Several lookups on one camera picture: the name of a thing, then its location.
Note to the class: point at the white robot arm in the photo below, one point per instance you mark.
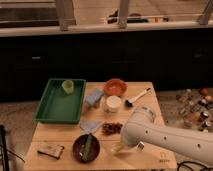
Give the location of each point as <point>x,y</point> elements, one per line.
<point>140,127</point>

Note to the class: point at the white paper cup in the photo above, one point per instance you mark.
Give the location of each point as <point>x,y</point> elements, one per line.
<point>113,104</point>

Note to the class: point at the light green cup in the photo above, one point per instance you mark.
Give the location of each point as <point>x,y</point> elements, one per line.
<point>68,86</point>

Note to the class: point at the orange bowl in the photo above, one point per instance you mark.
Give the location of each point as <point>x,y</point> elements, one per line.
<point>115,87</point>

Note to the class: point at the blue sponge block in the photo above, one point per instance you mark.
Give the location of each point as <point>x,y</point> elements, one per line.
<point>94,98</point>

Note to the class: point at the grey folded cloth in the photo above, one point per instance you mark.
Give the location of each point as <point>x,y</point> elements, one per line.
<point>89,126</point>

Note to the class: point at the green plastic tray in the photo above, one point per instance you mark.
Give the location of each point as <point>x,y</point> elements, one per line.
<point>58,107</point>

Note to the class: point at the dark brown plate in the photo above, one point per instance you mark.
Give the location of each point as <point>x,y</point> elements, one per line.
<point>78,148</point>

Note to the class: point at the green cucumber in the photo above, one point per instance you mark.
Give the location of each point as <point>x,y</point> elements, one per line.
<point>87,148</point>

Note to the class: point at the small brown box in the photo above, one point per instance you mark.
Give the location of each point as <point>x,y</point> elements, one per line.
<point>51,150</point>

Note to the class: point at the spice bottles on floor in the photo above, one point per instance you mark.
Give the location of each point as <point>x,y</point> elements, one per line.
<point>196,111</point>

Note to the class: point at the black stand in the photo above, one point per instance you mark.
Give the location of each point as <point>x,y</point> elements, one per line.
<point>3,149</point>

